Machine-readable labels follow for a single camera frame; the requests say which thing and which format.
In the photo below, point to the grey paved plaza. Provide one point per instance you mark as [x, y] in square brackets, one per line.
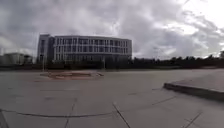
[110, 90]

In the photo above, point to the large grey glass-fronted building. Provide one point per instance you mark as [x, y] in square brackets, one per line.
[90, 48]

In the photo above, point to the row of dark trees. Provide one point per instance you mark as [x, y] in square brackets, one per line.
[173, 62]

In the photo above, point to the pole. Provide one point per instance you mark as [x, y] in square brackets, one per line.
[42, 62]

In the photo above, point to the raised stone platform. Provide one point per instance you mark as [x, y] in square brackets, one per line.
[203, 85]

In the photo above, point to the low building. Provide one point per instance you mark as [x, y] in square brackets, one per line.
[15, 58]

